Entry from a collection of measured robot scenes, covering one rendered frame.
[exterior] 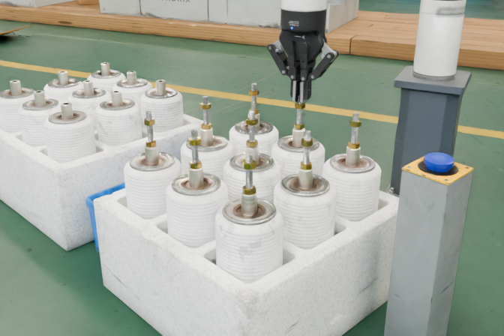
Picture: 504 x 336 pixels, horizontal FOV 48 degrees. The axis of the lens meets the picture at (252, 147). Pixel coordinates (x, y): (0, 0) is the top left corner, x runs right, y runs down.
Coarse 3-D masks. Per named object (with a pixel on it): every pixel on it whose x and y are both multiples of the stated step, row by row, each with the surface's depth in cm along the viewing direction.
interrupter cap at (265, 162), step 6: (234, 156) 96; (240, 156) 96; (264, 156) 96; (270, 156) 96; (234, 162) 94; (240, 162) 94; (264, 162) 94; (270, 162) 94; (234, 168) 92; (240, 168) 92; (258, 168) 92; (264, 168) 92; (270, 168) 92
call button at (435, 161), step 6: (426, 156) 77; (432, 156) 77; (438, 156) 77; (444, 156) 77; (450, 156) 77; (426, 162) 76; (432, 162) 76; (438, 162) 75; (444, 162) 75; (450, 162) 76; (432, 168) 76; (438, 168) 75; (444, 168) 75; (450, 168) 77
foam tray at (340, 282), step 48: (384, 192) 100; (144, 240) 88; (336, 240) 85; (384, 240) 93; (144, 288) 92; (192, 288) 81; (240, 288) 74; (288, 288) 77; (336, 288) 86; (384, 288) 98
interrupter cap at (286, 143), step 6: (282, 138) 104; (288, 138) 104; (312, 138) 104; (282, 144) 102; (288, 144) 102; (318, 144) 101; (288, 150) 99; (294, 150) 99; (300, 150) 99; (312, 150) 99
